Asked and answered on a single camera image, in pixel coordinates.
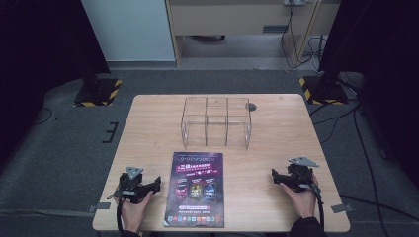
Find clear acrylic divided rack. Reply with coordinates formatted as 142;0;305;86
180;96;253;150

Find purple printed magazine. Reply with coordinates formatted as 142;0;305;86
163;151;225;229

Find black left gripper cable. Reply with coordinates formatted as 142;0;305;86
106;189;125;235

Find black curtain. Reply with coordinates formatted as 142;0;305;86
0;0;111;166
317;0;419;189

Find light wooden desk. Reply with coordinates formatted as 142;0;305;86
164;0;342;68

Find grey tape piece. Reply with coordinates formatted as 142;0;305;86
330;203;354;214
87;201;112;213

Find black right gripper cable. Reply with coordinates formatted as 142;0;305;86
298;183;326;231

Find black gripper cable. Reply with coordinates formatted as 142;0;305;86
106;189;125;235
298;183;326;231

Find black tape floor mark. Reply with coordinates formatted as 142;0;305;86
101;120;120;144

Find black hanging cables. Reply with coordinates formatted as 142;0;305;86
280;0;327;71

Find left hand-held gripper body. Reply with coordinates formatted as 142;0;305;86
116;166;156;205

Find black stand with striped base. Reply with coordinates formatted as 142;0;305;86
298;0;350;107
73;58;124;108

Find person's left hand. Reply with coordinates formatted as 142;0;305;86
120;190;154;233

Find white board panel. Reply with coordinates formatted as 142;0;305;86
80;0;176;62

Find person's right hand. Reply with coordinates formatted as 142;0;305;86
280;173;320;220

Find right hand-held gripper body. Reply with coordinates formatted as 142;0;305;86
279;155;320;194

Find black floor cable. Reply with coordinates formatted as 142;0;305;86
308;98;419;237

